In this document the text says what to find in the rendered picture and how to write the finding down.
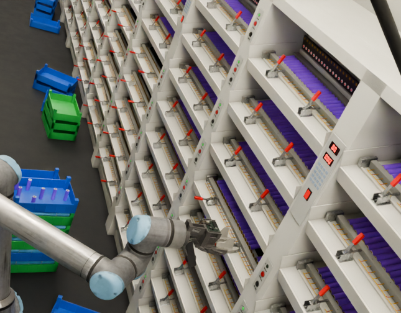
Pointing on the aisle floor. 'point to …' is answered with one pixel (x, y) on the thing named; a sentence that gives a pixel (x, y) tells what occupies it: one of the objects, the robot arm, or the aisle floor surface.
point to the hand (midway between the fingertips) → (232, 245)
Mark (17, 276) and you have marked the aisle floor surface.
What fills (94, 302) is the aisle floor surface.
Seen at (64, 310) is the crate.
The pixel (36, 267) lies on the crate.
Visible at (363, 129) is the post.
